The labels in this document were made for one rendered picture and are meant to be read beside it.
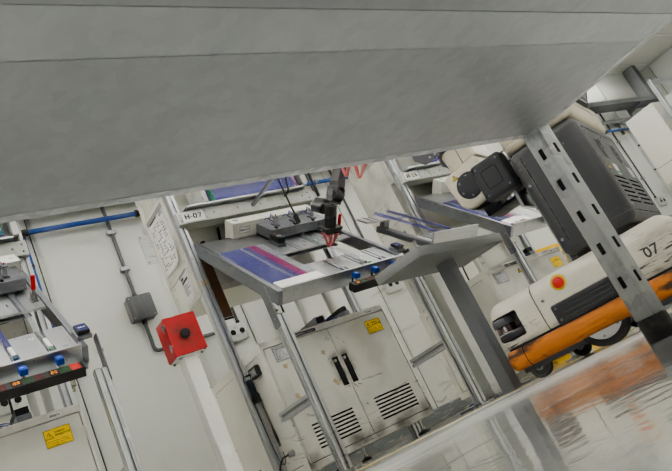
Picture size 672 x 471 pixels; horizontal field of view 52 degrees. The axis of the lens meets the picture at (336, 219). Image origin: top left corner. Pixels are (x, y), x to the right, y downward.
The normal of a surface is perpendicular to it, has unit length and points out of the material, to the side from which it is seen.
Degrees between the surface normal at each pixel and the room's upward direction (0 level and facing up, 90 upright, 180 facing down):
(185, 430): 90
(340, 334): 90
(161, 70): 180
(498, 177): 90
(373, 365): 90
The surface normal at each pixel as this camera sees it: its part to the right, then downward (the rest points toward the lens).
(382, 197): -0.78, 0.17
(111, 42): 0.42, 0.85
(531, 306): -0.56, -0.02
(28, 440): 0.46, -0.49
